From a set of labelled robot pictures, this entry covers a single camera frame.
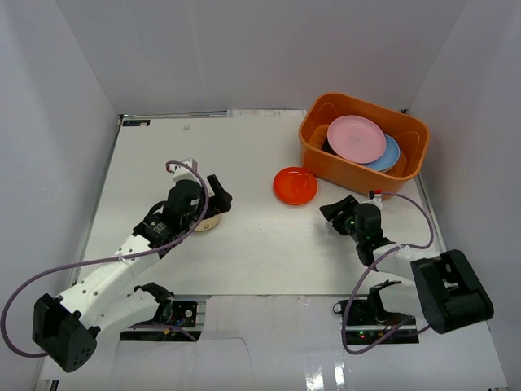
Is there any blue round plate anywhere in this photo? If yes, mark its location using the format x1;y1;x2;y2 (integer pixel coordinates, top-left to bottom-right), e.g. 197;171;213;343
365;134;401;173

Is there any pink round plate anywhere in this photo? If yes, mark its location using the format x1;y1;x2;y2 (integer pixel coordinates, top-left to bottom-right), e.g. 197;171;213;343
326;115;386;165

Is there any black floral square plate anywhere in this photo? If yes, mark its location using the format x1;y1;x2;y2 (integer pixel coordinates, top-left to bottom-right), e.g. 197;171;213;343
322;138;336;156

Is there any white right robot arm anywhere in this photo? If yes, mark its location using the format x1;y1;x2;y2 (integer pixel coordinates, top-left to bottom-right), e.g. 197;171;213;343
319;191;494;334

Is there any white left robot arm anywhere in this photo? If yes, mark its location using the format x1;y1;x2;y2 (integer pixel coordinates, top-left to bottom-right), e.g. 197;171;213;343
33;174;232;373

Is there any orange plastic bin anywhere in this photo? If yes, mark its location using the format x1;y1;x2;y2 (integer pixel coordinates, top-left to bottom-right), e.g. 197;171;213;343
299;92;430;195

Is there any small cream cartoon plate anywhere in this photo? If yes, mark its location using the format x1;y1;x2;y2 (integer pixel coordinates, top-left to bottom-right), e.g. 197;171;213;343
195;214;222;232

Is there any orange round plate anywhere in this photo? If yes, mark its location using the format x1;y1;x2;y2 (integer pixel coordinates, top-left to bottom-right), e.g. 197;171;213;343
273;166;318;206

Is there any dark label sticker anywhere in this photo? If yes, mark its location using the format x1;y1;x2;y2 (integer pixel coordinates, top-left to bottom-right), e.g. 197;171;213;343
121;119;151;127

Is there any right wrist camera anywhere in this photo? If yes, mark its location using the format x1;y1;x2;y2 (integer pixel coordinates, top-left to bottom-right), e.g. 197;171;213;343
366;190;383;209

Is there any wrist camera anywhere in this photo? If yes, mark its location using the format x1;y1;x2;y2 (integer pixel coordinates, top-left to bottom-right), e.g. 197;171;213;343
366;190;383;209
168;158;198;182

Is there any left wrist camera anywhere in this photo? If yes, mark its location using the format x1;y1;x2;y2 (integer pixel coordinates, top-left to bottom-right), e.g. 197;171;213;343
168;158;198;182

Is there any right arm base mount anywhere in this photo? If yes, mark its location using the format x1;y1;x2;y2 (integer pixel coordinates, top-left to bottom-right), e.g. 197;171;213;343
345;297;419;345

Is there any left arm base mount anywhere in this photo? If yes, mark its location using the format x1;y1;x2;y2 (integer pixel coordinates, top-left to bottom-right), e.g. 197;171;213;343
120;301;206;342

